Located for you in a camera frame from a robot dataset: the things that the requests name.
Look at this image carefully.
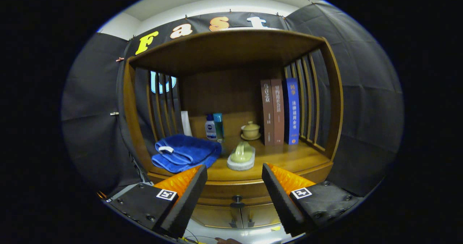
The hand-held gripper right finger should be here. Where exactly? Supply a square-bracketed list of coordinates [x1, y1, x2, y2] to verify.
[261, 163, 363, 237]

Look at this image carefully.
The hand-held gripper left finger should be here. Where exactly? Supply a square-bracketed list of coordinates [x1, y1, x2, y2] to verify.
[105, 164, 208, 239]

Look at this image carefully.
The brown wooden drawer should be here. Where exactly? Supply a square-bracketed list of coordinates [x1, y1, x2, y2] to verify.
[197, 182, 272, 209]

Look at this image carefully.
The green scrub brush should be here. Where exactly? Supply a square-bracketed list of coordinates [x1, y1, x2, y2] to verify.
[227, 141, 256, 171]

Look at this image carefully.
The wooden cabinet door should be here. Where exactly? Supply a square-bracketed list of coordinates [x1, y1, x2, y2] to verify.
[241, 203, 281, 228]
[191, 204, 241, 229]

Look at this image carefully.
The wooden countertop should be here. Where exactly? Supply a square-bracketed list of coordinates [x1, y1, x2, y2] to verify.
[145, 135, 333, 183]

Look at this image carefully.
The brown wooden cabinet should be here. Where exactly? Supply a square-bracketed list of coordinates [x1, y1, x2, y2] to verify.
[123, 29, 344, 230]

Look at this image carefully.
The folded blue towel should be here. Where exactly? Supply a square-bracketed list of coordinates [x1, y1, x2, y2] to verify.
[151, 134, 222, 174]

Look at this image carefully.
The white blue lotion bottle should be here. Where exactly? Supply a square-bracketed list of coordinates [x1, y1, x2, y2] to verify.
[205, 114, 217, 140]

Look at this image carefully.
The beige lidded teacup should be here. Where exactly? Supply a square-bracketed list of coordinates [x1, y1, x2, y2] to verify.
[241, 121, 262, 141]

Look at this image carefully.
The white tube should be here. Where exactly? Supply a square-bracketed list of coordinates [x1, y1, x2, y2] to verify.
[180, 110, 193, 137]

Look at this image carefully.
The clear blue bottle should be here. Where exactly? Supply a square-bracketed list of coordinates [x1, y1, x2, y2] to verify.
[213, 113, 225, 143]

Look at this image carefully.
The reddish brown book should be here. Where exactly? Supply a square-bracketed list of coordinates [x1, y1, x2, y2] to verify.
[271, 79, 285, 146]

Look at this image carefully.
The blue book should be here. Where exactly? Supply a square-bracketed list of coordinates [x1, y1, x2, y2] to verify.
[283, 78, 300, 145]

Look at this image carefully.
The dark brown book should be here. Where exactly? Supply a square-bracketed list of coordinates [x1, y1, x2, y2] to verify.
[260, 79, 275, 146]

